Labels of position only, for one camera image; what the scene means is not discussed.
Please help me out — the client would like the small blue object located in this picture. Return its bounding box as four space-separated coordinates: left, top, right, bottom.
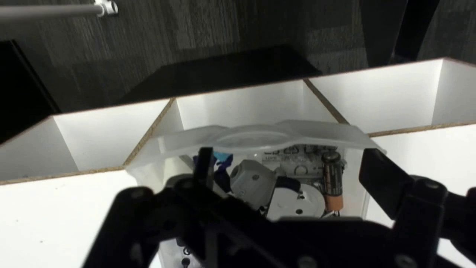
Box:
213 151 234 172

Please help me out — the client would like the black table leg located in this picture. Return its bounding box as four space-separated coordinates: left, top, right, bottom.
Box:
358 0 441 68

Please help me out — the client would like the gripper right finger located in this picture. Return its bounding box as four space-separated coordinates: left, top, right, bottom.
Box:
358 148 476 268

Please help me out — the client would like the grey power adapter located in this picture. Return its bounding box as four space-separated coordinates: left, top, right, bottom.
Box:
228 160 278 210

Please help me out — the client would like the white cube shelf unit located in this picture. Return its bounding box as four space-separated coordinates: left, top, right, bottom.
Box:
0 57 476 185

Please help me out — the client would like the black and copper battery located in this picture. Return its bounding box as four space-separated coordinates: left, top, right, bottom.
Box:
321 150 345 213

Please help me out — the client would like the circuit board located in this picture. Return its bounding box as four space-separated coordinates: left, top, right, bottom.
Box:
262 144 348 180

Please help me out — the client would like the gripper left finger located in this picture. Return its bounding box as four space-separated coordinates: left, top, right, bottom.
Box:
83 147 272 268

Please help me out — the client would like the white round plug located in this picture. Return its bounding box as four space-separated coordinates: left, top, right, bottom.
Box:
266 182 326 221

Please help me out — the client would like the grey rod with white end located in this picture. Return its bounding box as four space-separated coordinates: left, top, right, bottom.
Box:
0 0 119 21

